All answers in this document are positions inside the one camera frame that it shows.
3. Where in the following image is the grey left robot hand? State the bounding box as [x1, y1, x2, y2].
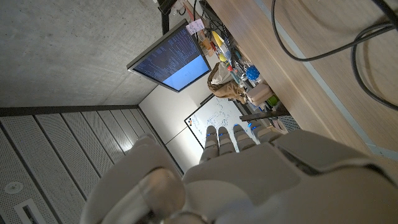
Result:
[79, 123, 398, 224]

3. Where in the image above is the whiteboard with drawings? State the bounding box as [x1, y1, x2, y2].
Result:
[183, 95, 259, 150]

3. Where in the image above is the beige rounded box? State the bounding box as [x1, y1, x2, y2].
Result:
[247, 82, 274, 106]

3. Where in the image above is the brown paper bag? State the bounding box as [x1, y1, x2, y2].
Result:
[207, 62, 248, 105]

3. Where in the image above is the blue spiky ball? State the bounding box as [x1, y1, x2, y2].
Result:
[245, 65, 261, 81]

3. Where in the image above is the black computer monitor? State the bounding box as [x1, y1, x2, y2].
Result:
[126, 19, 212, 93]

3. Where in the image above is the pink sticky note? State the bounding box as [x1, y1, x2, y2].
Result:
[185, 18, 206, 35]

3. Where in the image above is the round ceiling sensor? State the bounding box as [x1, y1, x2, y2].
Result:
[4, 181, 24, 195]

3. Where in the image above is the thin black USB cable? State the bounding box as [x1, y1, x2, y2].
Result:
[271, 0, 398, 111]

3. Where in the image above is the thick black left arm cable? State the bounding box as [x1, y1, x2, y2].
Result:
[371, 0, 398, 22]

